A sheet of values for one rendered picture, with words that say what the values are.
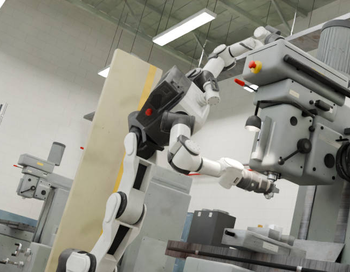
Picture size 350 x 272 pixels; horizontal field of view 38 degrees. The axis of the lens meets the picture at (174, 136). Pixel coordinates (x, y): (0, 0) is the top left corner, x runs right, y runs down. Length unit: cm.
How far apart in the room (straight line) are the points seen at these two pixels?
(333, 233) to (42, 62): 966
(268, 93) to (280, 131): 22
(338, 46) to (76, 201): 209
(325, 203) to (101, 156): 181
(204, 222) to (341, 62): 107
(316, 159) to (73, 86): 962
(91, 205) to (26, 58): 800
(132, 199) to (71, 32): 961
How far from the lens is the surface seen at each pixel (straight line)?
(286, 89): 240
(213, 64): 285
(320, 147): 250
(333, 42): 279
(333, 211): 264
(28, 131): 1128
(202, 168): 213
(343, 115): 266
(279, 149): 235
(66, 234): 376
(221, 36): 1197
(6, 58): 1145
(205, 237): 265
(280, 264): 208
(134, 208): 262
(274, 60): 239
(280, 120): 240
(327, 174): 252
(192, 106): 248
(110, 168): 388
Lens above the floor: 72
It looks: 15 degrees up
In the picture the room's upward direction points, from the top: 15 degrees clockwise
